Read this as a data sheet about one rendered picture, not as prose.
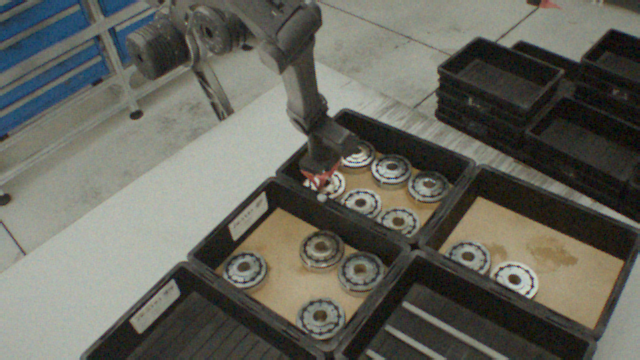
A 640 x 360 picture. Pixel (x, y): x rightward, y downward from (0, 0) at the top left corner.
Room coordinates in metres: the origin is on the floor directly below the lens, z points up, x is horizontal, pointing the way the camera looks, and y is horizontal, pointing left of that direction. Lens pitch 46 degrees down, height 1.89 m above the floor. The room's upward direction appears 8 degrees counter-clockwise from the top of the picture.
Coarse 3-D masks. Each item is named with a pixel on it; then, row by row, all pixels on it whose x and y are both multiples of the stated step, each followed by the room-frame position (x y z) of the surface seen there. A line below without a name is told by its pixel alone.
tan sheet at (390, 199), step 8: (376, 152) 1.09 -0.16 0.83; (336, 168) 1.05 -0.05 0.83; (344, 176) 1.02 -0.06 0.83; (352, 176) 1.02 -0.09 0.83; (360, 176) 1.01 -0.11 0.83; (368, 176) 1.01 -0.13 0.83; (352, 184) 0.99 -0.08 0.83; (360, 184) 0.99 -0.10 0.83; (368, 184) 0.98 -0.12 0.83; (376, 192) 0.95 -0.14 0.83; (384, 192) 0.95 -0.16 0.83; (392, 192) 0.94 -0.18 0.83; (400, 192) 0.94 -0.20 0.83; (384, 200) 0.92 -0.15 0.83; (392, 200) 0.92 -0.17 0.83; (400, 200) 0.91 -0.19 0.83; (408, 200) 0.91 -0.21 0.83; (384, 208) 0.89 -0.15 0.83; (408, 208) 0.88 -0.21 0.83; (416, 208) 0.88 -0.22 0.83; (424, 216) 0.85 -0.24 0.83
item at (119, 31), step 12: (108, 0) 2.57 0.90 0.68; (120, 0) 2.61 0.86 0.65; (132, 0) 2.65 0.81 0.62; (168, 0) 2.75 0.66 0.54; (108, 12) 2.56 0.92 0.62; (144, 12) 2.66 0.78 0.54; (120, 24) 2.57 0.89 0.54; (132, 24) 2.62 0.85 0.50; (144, 24) 2.66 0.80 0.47; (120, 36) 2.56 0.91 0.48; (120, 48) 2.56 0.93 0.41
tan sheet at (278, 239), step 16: (272, 224) 0.89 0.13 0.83; (288, 224) 0.89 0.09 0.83; (304, 224) 0.88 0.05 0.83; (256, 240) 0.85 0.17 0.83; (272, 240) 0.84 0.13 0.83; (288, 240) 0.84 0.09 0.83; (272, 256) 0.80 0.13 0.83; (288, 256) 0.79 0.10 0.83; (272, 272) 0.75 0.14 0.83; (288, 272) 0.74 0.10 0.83; (304, 272) 0.74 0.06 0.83; (336, 272) 0.73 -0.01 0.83; (272, 288) 0.71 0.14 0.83; (288, 288) 0.70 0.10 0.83; (304, 288) 0.70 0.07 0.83; (320, 288) 0.69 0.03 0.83; (336, 288) 0.68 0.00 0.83; (272, 304) 0.66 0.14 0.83; (288, 304) 0.66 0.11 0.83; (352, 304) 0.64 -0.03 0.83; (320, 320) 0.61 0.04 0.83
